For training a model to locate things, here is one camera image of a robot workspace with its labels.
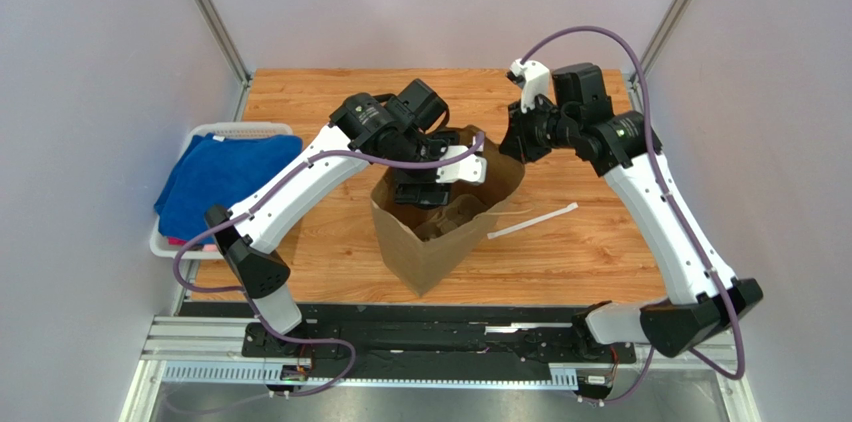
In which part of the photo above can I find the grey pulp cup carrier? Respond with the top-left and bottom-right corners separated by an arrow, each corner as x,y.
413,194 -> 489,241

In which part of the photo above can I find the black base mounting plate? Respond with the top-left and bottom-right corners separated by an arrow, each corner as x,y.
179,301 -> 640,384

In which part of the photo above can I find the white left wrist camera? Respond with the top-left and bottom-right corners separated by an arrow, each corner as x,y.
435,152 -> 487,185

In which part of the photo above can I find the pink cloth in basket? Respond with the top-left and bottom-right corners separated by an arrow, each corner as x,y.
166,237 -> 218,252

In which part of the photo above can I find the aluminium frame rail front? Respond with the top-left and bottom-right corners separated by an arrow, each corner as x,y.
121,302 -> 760,421

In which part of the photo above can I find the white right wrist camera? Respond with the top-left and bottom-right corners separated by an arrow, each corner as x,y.
506,59 -> 551,113

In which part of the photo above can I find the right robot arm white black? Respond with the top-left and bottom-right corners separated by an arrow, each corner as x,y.
499,60 -> 763,358

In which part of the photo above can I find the brown paper bag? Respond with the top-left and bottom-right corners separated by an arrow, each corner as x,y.
371,140 -> 525,297

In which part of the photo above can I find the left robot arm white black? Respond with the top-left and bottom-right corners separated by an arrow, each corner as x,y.
205,79 -> 458,335

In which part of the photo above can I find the white plastic basket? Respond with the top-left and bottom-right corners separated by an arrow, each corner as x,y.
149,121 -> 294,258

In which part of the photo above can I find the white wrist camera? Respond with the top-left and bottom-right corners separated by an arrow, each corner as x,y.
435,152 -> 487,185
506,59 -> 551,113

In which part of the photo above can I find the white paper straw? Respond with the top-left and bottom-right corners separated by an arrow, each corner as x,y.
487,202 -> 579,240

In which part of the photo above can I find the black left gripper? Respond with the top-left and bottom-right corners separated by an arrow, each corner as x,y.
391,132 -> 461,207

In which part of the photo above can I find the blue folded cloth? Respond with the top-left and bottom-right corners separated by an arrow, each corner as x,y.
154,133 -> 303,242

